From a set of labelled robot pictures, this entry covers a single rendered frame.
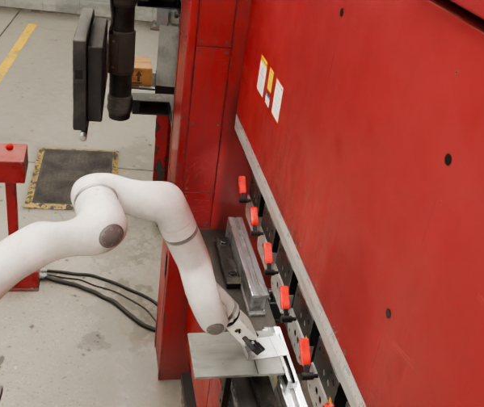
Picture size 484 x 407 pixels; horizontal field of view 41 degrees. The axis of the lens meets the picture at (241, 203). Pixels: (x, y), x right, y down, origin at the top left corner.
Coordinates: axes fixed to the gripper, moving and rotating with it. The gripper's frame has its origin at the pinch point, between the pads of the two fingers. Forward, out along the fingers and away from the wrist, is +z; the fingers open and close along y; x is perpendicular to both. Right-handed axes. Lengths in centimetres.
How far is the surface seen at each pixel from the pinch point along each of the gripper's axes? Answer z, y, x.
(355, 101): -64, -21, -57
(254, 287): 12.2, 32.2, -5.2
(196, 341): -7.9, 6.4, 14.2
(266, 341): 5.3, 2.2, -1.9
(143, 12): 130, 685, -16
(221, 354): -4.2, -0.5, 9.7
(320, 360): -19.9, -35.2, -17.4
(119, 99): -26, 142, 3
